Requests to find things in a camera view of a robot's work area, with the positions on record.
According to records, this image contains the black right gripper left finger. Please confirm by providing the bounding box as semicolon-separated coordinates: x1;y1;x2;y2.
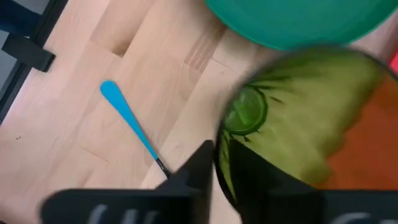
40;139;216;224

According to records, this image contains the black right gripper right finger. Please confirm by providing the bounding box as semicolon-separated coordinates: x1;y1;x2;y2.
228;139;398;224

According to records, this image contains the green translucent plastic cup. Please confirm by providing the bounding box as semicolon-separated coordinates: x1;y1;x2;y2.
214;46;392;206

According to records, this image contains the black spoon with blue handle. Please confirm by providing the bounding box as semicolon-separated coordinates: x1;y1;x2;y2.
99;80;172;180

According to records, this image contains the teal round plate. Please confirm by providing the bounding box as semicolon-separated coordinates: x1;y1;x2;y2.
203;0;398;50

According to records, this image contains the red plastic tray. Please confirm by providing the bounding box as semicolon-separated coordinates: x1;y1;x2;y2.
310;51;398;190

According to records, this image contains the black aluminium table frame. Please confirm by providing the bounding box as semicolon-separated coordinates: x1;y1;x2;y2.
0;0;69;122

